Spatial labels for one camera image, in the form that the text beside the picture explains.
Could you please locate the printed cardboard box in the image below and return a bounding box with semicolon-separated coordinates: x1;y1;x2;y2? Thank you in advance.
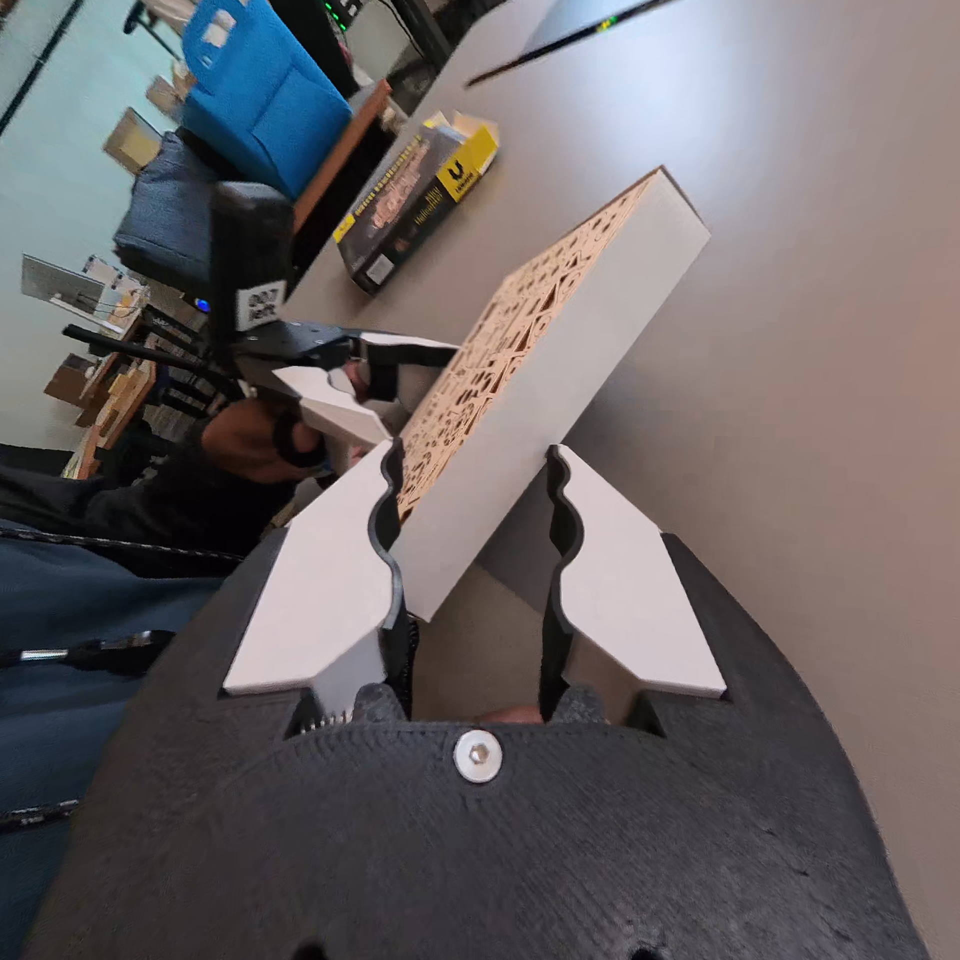
332;111;501;295

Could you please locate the large wooden puzzle sheet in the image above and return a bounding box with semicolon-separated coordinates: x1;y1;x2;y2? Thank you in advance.
393;178;665;526

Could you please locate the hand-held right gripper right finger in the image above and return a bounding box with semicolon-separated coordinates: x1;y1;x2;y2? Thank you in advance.
540;444;729;725

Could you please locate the white cardboard tray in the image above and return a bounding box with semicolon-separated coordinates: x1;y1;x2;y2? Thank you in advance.
388;166;712;625

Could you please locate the blue fabric chair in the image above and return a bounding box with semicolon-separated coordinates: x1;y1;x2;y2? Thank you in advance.
112;131;295;290

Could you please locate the person's left forearm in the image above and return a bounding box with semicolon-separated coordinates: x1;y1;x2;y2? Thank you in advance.
0;438;256;560

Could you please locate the silver monitor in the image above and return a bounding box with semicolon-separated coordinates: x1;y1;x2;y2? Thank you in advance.
21;253;106;310

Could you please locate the brown wooden table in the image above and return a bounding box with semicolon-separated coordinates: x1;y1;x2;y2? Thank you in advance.
288;78;395;241

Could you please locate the low wooden table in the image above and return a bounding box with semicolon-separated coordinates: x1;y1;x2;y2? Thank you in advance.
45;352;159;481

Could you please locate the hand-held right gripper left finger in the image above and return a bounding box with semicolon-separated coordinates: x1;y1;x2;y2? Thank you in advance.
222;438;415;717

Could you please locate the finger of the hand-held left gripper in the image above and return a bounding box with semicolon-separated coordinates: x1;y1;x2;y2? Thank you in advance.
351;331;460;400
271;365;393;449

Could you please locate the blue felt bag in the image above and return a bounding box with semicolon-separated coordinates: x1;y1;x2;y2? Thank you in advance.
181;0;354;202

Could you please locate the flat desk mat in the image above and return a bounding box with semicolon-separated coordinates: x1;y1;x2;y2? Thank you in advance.
465;0;680;89

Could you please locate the blue hoodie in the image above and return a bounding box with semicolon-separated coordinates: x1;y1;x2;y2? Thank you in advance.
0;517;249;826

